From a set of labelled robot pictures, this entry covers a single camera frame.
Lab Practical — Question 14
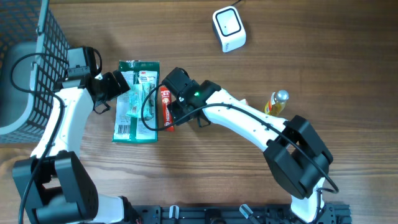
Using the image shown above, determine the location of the grey plastic mesh basket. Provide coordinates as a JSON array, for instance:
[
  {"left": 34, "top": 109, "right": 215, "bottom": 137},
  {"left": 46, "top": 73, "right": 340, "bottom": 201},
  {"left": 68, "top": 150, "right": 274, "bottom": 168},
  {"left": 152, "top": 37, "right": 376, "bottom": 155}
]
[{"left": 1, "top": 1, "right": 70, "bottom": 144}]

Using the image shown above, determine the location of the red Nescafe coffee stick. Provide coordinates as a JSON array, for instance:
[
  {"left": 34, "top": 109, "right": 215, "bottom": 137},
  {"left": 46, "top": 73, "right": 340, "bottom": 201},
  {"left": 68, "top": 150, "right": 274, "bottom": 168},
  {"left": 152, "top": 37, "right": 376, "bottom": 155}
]
[{"left": 160, "top": 86, "right": 173, "bottom": 126}]

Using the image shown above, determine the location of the white barcode scanner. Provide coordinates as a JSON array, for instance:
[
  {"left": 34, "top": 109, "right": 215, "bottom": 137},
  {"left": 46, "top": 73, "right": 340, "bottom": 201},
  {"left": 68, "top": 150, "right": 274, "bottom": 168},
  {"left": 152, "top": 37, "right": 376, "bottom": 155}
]
[{"left": 212, "top": 6, "right": 246, "bottom": 53}]

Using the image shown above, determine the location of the teal snack bar wrapper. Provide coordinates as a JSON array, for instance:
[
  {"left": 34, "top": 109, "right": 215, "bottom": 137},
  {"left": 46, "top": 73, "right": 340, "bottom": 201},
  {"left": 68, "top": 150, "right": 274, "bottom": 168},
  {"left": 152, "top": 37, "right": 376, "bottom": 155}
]
[{"left": 126, "top": 82, "right": 154, "bottom": 120}]

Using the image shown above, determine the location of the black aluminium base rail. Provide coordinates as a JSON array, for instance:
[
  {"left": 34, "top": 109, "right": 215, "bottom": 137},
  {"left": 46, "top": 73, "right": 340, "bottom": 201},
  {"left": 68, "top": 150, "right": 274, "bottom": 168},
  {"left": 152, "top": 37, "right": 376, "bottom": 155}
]
[{"left": 134, "top": 203, "right": 353, "bottom": 224}]

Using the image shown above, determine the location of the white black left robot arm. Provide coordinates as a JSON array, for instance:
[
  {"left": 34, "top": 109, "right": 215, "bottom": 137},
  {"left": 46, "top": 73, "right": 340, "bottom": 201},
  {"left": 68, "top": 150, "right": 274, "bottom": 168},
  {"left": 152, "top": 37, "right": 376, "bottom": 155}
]
[{"left": 12, "top": 70, "right": 131, "bottom": 223}]

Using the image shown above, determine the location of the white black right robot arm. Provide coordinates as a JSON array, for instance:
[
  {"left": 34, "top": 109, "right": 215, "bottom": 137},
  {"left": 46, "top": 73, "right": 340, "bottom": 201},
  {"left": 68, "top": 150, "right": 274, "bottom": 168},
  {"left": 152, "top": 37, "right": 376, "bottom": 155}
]
[{"left": 163, "top": 79, "right": 333, "bottom": 223}]

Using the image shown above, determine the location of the green 3M sponge package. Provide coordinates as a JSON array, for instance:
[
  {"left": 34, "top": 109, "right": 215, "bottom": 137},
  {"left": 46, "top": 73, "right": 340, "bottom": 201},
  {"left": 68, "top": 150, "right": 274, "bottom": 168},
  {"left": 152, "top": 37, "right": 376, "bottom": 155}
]
[{"left": 113, "top": 60, "right": 160, "bottom": 144}]

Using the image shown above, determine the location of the yellow oil bottle silver cap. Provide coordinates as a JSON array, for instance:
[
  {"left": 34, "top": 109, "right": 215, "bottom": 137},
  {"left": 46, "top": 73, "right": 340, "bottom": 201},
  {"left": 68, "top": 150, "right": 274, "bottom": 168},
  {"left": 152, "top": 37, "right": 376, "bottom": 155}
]
[{"left": 264, "top": 90, "right": 289, "bottom": 116}]

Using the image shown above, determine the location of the red white juice carton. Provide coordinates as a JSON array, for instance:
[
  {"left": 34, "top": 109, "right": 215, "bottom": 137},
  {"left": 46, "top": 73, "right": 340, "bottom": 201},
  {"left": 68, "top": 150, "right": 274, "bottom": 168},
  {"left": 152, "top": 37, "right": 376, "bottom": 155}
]
[{"left": 240, "top": 99, "right": 249, "bottom": 105}]

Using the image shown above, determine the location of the black left camera cable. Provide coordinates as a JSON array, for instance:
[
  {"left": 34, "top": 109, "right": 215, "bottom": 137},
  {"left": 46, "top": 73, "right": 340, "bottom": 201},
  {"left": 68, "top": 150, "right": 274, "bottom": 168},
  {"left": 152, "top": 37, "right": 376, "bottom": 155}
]
[{"left": 9, "top": 52, "right": 70, "bottom": 224}]

